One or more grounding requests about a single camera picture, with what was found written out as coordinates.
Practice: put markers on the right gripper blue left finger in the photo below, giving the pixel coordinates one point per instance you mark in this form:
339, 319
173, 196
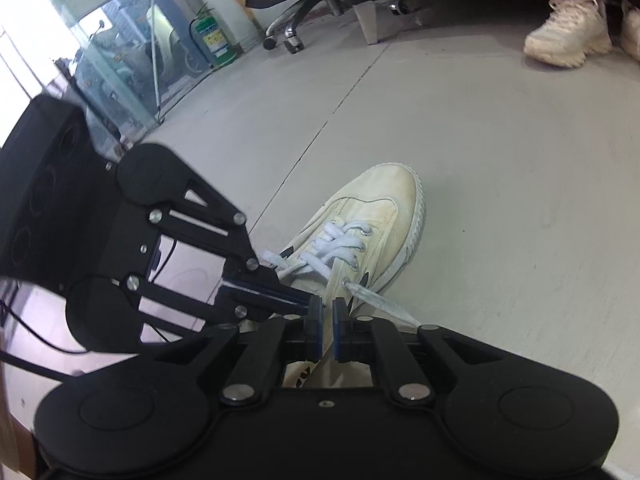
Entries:
269, 355

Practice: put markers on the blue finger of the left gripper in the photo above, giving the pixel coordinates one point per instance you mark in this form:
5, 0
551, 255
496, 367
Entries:
262, 282
236, 304

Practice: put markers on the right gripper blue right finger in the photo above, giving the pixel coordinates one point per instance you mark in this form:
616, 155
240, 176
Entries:
378, 343

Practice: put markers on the white shoelace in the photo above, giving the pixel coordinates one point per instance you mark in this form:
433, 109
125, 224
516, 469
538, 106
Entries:
338, 260

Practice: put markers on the white canvas sneaker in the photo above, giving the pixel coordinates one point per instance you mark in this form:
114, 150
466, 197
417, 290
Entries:
390, 196

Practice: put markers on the green fire extinguisher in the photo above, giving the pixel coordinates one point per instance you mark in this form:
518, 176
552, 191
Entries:
211, 40

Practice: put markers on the pink chunky sneaker right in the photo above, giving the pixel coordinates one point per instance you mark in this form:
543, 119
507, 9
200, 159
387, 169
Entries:
630, 31

